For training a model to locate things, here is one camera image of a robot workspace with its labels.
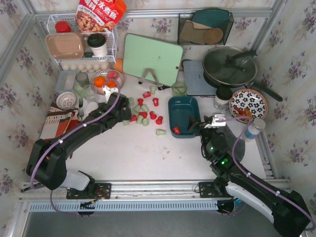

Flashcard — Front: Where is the blue floral plate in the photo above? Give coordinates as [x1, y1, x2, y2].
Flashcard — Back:
[229, 89, 268, 123]

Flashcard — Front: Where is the red coffee capsule lower left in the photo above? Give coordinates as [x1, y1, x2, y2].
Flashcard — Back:
[129, 115, 137, 122]

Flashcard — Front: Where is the orange mandarin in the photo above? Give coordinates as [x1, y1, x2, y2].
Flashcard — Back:
[94, 76, 106, 88]
[106, 81, 117, 88]

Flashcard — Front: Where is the small clear wine glass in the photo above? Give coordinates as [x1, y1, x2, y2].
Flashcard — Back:
[213, 101, 230, 116]

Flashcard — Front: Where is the green coffee capsule bottom left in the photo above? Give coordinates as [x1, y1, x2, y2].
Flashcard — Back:
[122, 120, 129, 126]

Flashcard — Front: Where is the orange cup behind board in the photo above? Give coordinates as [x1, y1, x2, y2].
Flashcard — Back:
[114, 58, 123, 73]

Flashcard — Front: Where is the metal fork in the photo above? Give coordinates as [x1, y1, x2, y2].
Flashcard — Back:
[79, 97, 84, 121]

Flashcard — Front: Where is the white blue bottle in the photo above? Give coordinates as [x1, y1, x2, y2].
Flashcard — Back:
[242, 118, 266, 142]

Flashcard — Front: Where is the green coffee capsule centre top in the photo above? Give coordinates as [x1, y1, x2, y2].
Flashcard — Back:
[141, 104, 149, 112]

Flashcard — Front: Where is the metal cutting board stand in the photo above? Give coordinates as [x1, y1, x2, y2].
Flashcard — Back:
[138, 68, 165, 90]

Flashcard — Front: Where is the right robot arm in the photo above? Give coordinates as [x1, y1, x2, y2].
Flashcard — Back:
[188, 114, 316, 237]

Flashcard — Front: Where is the grey induction cooker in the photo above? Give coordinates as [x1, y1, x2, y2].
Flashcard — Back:
[182, 59, 216, 97]

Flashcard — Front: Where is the black lidded white jar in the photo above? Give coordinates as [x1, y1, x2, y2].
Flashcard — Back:
[213, 86, 233, 109]

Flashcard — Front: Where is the red coffee capsule far right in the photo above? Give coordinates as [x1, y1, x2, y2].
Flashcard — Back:
[156, 116, 163, 125]

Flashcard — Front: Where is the white egg tray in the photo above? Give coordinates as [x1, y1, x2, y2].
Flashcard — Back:
[60, 62, 114, 73]

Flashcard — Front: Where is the red coffee capsule top right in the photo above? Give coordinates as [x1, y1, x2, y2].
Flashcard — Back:
[153, 98, 159, 107]

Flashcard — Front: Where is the green coffee capsule upper left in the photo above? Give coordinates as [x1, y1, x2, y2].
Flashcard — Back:
[129, 97, 135, 106]

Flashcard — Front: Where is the green coffee capsule lower centre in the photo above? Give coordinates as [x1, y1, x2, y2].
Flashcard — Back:
[137, 115, 144, 124]

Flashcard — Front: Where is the red coffee capsule bottom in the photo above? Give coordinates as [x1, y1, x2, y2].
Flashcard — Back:
[172, 126, 181, 135]

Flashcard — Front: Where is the patterned fruit bowl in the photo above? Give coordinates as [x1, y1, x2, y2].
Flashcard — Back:
[90, 69, 124, 95]

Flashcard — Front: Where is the clear drinking glass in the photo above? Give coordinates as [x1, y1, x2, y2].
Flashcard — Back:
[82, 85, 97, 101]

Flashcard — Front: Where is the orange mandarin left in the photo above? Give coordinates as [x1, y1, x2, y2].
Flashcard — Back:
[94, 76, 106, 88]

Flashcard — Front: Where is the red coffee capsule upper middle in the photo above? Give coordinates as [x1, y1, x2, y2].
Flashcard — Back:
[137, 98, 144, 106]

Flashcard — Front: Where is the teal plastic storage basket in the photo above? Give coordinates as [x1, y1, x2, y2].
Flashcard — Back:
[168, 96, 200, 139]

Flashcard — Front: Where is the green glass cup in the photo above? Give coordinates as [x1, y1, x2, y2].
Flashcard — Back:
[171, 82, 187, 96]

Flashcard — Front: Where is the orange mandarin right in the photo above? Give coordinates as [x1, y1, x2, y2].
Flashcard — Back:
[106, 81, 117, 88]

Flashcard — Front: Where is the pink peach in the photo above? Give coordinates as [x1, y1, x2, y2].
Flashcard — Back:
[107, 70, 119, 80]

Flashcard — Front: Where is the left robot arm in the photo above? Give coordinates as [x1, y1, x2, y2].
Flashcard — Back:
[26, 92, 132, 193]

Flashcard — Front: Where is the green coffee capsule lone bottom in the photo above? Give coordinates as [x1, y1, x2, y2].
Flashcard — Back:
[156, 129, 166, 136]

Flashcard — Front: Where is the red coffee capsule centre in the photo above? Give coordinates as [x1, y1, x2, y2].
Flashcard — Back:
[138, 112, 148, 118]

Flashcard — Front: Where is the fried food on plate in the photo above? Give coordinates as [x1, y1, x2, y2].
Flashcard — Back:
[234, 106, 253, 121]

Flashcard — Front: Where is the green coffee capsule near stand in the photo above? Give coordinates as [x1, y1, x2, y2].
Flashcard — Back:
[150, 86, 157, 95]

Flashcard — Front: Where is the white strainer bowl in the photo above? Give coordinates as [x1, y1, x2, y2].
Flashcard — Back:
[56, 92, 77, 110]

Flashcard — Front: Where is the green tinted glass jar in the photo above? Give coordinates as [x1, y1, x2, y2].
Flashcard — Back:
[73, 72, 90, 97]

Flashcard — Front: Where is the green coffee capsule middle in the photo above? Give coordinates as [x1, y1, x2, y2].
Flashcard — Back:
[133, 105, 141, 114]

